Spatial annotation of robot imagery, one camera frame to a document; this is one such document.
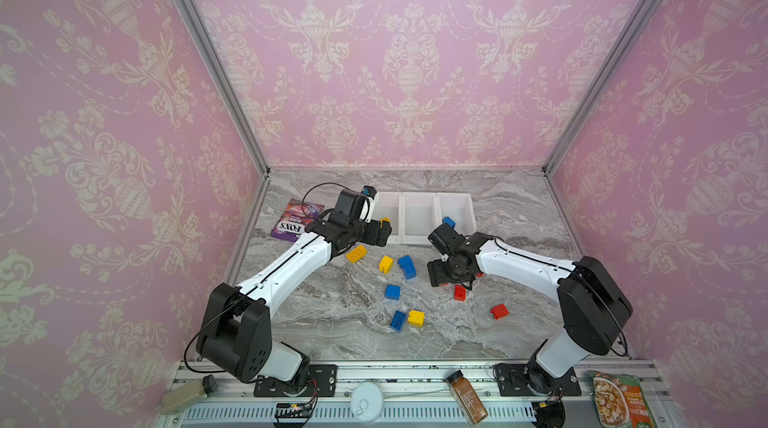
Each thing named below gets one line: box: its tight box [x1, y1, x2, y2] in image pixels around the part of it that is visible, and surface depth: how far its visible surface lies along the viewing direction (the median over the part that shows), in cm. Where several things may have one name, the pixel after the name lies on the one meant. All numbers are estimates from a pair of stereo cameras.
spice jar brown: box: [447, 370, 489, 425], surface depth 70 cm
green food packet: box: [587, 370, 655, 428], surface depth 72 cm
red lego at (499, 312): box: [490, 303, 509, 320], surface depth 87 cm
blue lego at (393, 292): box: [385, 284, 401, 301], surface depth 91 cm
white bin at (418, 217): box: [398, 192, 441, 245], surface depth 105 cm
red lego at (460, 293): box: [454, 284, 467, 302], surface depth 89 cm
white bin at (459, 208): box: [436, 192, 477, 238], surface depth 107 cm
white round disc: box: [350, 382, 384, 423], surface depth 69 cm
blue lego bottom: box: [390, 310, 406, 332], surface depth 85 cm
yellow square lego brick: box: [379, 255, 395, 274], surface depth 94 cm
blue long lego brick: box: [398, 256, 417, 280], surface depth 93 cm
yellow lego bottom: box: [407, 310, 425, 328], surface depth 85 cm
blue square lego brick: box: [397, 255, 417, 271], surface depth 97 cm
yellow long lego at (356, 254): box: [346, 245, 368, 263], surface depth 97 cm
